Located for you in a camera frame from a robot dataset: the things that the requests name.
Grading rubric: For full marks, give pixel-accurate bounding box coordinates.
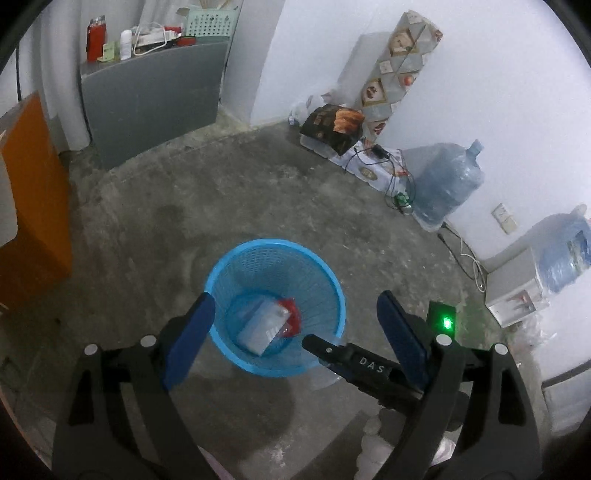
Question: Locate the white printed carton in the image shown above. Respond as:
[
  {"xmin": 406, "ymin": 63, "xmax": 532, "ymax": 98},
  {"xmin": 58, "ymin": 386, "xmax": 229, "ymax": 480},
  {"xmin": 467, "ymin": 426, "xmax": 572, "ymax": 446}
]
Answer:
[{"xmin": 300, "ymin": 134, "xmax": 411, "ymax": 192}]

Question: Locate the red thermos bottle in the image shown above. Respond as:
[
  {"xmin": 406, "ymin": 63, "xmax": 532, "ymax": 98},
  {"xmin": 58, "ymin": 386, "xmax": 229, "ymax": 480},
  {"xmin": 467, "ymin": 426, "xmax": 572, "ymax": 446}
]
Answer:
[{"xmin": 86, "ymin": 15, "xmax": 108, "ymax": 63}]

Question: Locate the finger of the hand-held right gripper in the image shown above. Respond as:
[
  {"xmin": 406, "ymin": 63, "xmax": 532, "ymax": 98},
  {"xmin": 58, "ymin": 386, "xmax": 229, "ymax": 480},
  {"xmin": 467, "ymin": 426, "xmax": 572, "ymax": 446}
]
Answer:
[{"xmin": 302, "ymin": 334, "xmax": 426, "ymax": 411}]

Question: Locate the white wall socket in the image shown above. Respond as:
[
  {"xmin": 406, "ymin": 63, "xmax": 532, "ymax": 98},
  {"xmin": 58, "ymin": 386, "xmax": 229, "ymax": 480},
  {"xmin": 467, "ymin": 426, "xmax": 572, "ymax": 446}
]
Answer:
[{"xmin": 492, "ymin": 203, "xmax": 519, "ymax": 234}]

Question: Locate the dark snack box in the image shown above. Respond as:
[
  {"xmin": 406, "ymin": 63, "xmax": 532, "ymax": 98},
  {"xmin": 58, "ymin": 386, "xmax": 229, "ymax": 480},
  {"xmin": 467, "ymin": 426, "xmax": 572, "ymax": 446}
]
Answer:
[{"xmin": 299, "ymin": 104, "xmax": 365, "ymax": 156}]

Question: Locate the white power strip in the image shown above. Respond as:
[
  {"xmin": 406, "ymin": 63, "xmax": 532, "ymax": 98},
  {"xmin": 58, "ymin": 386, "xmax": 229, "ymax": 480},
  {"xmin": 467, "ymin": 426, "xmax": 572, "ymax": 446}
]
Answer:
[{"xmin": 133, "ymin": 23, "xmax": 182, "ymax": 57}]

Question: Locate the red crumpled wrapper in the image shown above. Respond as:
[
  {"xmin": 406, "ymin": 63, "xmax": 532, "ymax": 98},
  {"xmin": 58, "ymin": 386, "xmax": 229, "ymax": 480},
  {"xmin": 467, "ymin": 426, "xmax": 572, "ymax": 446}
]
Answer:
[{"xmin": 277, "ymin": 298, "xmax": 301, "ymax": 337}]

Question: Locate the orange cabinet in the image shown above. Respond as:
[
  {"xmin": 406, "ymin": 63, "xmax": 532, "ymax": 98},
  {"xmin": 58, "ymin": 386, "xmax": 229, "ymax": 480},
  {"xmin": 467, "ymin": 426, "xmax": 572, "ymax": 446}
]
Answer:
[{"xmin": 0, "ymin": 91, "xmax": 74, "ymax": 315}]

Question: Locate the grey cabinet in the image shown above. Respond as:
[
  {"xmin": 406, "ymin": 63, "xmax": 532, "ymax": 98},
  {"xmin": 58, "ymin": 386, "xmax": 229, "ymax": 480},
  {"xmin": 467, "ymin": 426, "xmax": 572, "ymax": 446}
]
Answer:
[{"xmin": 79, "ymin": 39, "xmax": 230, "ymax": 171}]

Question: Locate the white curtain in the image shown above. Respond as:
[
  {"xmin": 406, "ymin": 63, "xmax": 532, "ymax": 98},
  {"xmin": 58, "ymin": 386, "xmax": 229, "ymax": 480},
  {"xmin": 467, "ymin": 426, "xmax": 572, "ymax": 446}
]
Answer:
[{"xmin": 39, "ymin": 0, "xmax": 93, "ymax": 151}]

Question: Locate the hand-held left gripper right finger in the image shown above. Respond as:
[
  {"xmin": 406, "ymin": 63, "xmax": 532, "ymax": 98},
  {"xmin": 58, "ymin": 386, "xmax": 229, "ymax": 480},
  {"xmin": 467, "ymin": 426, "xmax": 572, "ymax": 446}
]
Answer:
[{"xmin": 376, "ymin": 290, "xmax": 542, "ymax": 480}]

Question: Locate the tall patterned box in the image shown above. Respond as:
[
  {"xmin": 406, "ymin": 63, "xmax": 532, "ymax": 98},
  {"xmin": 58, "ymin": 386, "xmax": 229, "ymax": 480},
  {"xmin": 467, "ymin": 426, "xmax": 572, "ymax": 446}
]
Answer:
[{"xmin": 355, "ymin": 10, "xmax": 444, "ymax": 141}]

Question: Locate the blue plastic waste basket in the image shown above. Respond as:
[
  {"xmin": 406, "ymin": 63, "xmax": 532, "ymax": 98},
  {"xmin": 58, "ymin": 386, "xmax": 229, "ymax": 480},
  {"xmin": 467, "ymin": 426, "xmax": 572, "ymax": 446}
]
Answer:
[{"xmin": 204, "ymin": 238, "xmax": 347, "ymax": 378}]

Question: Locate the white plastic bag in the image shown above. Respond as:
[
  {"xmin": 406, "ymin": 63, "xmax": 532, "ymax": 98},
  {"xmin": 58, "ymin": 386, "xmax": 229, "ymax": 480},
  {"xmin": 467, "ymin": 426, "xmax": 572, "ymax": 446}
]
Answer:
[{"xmin": 288, "ymin": 95, "xmax": 326, "ymax": 125}]

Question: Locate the clear plastic bag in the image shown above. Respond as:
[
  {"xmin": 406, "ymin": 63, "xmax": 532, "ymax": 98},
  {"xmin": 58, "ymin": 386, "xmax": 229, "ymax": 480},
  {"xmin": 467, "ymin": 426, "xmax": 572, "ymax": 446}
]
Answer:
[{"xmin": 508, "ymin": 311, "xmax": 555, "ymax": 363}]

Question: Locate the blue water jug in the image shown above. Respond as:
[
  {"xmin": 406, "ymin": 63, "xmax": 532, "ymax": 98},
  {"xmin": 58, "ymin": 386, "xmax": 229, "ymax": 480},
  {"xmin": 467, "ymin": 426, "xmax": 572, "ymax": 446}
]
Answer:
[
  {"xmin": 538, "ymin": 205, "xmax": 591, "ymax": 294},
  {"xmin": 412, "ymin": 138, "xmax": 485, "ymax": 232}
]

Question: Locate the white flat packet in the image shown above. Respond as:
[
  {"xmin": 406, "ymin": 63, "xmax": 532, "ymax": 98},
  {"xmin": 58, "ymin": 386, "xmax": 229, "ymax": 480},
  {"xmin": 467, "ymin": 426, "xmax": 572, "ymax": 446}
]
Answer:
[{"xmin": 238, "ymin": 299, "xmax": 293, "ymax": 356}]

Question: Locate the white cable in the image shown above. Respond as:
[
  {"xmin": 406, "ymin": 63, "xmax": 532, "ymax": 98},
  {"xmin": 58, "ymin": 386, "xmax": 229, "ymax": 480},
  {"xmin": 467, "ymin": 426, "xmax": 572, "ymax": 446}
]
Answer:
[{"xmin": 438, "ymin": 222, "xmax": 488, "ymax": 292}]

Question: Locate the black cable bundle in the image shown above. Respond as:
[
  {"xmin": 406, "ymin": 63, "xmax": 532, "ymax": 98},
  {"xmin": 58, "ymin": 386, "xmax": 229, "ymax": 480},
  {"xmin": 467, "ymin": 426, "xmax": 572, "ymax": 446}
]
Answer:
[{"xmin": 344, "ymin": 144, "xmax": 416, "ymax": 210}]

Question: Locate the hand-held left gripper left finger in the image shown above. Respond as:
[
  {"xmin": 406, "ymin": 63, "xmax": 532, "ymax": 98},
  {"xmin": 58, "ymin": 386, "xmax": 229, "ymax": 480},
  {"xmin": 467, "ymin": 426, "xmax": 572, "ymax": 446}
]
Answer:
[{"xmin": 52, "ymin": 292, "xmax": 218, "ymax": 480}]

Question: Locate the white water dispenser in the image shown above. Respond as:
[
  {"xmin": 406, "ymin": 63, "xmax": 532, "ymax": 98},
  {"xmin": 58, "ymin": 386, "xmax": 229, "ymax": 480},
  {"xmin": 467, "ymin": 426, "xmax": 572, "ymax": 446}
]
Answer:
[{"xmin": 485, "ymin": 247, "xmax": 550, "ymax": 328}]

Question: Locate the green perforated storage basket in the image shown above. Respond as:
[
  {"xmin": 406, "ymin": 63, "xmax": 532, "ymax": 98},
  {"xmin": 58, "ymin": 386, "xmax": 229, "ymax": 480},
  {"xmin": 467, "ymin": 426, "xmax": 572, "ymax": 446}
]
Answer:
[{"xmin": 184, "ymin": 7, "xmax": 241, "ymax": 44}]

